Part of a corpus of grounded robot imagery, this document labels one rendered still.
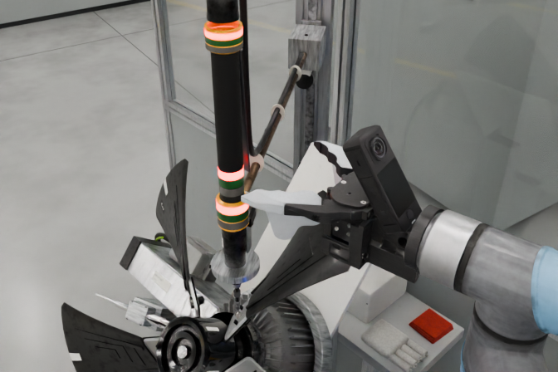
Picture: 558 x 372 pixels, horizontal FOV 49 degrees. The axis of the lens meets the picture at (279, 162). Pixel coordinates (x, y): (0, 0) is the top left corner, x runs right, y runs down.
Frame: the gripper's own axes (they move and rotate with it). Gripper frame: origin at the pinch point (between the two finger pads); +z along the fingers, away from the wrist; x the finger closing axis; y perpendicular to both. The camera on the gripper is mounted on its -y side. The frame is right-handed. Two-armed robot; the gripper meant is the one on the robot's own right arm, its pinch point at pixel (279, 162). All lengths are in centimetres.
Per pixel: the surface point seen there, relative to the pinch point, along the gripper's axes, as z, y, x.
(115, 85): 319, 165, 221
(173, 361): 18.8, 45.0, -4.7
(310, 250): 3.8, 25.3, 13.8
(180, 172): 35.5, 24.4, 16.8
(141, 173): 212, 165, 148
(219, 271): 8.2, 19.8, -3.0
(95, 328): 41, 51, -4
